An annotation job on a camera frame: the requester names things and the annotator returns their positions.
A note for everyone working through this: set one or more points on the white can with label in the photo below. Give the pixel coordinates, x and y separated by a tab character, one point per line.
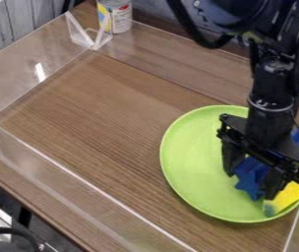
115	15

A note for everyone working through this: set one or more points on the clear acrylic front barrier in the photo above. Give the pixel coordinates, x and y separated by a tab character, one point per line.
89	215

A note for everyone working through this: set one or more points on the green plate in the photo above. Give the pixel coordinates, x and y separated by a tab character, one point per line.
192	165

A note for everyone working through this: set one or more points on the yellow toy banana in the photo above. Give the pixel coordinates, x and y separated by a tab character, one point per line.
284	200

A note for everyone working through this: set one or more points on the clear acrylic corner bracket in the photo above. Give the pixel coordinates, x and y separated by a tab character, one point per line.
90	38

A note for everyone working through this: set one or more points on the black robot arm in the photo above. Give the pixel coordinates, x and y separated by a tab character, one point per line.
268	25

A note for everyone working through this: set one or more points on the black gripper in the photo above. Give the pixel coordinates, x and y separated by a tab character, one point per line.
264	136

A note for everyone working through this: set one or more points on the blue cross-shaped block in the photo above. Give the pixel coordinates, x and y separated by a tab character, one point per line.
252	172

